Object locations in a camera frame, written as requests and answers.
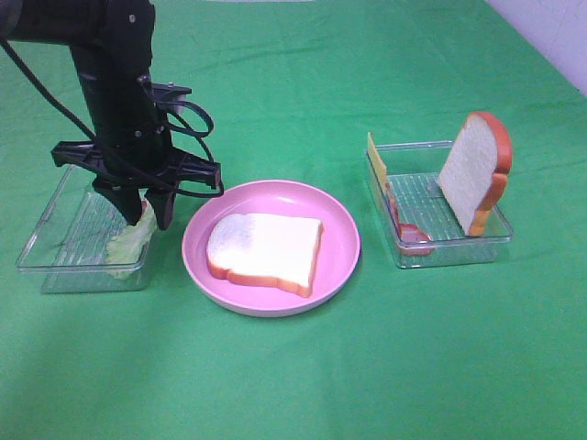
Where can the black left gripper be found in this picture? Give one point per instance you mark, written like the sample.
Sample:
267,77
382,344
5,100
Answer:
164,173

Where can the green lettuce leaf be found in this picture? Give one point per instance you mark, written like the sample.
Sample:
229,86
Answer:
125,250

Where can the bread slice orange crust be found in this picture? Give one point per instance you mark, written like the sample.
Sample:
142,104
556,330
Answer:
266,250

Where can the yellow cheese slice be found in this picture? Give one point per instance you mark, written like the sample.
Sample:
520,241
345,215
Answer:
377,164

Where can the pink bacon strip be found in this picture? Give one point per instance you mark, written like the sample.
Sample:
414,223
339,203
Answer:
410,235

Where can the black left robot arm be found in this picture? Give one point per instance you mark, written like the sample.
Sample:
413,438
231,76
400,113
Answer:
110,44

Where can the clear left plastic container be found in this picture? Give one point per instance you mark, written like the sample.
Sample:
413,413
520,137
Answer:
67,250

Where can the clear plastic container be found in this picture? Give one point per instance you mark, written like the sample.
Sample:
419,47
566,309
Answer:
412,170
67,250

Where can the pink plate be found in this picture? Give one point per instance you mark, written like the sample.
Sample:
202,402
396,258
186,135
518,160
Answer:
336,259

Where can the clear right plastic container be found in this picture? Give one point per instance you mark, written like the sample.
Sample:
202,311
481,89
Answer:
412,170

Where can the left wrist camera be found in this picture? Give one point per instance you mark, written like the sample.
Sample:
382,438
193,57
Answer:
168,95

